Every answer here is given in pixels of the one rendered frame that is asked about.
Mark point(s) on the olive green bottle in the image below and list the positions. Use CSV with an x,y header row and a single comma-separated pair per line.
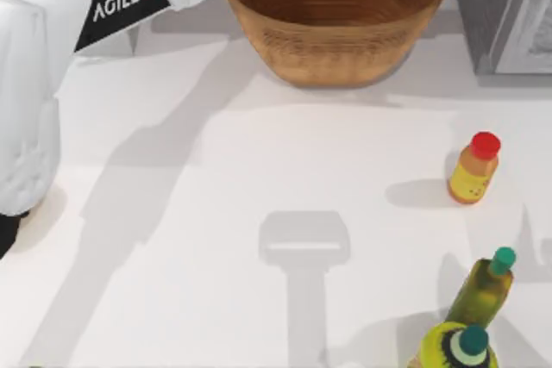
x,y
483,290

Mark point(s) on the brown woven basket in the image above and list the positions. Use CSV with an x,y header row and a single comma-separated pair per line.
x,y
332,27

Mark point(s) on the yellow-green bottle with teal cap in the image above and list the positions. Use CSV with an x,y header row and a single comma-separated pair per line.
x,y
453,348

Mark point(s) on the grey cabinet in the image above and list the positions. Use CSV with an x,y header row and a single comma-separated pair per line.
x,y
504,10

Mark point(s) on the orange bottle with red cap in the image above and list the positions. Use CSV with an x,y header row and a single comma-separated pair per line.
x,y
472,172

